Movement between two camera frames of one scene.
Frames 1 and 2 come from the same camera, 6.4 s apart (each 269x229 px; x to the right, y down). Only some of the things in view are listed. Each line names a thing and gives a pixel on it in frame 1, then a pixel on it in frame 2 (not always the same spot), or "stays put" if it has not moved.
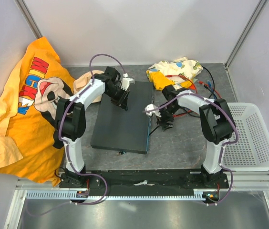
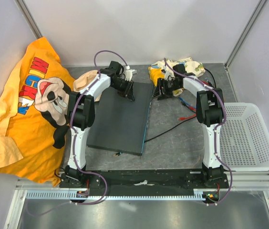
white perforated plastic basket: [253, 150] stays put
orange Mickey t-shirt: [19, 130] stays put
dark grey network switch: [118, 129] stays put
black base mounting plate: [196, 180] stays put
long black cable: [123, 152] -> [120, 153]
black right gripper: [161, 121] -> [161, 82]
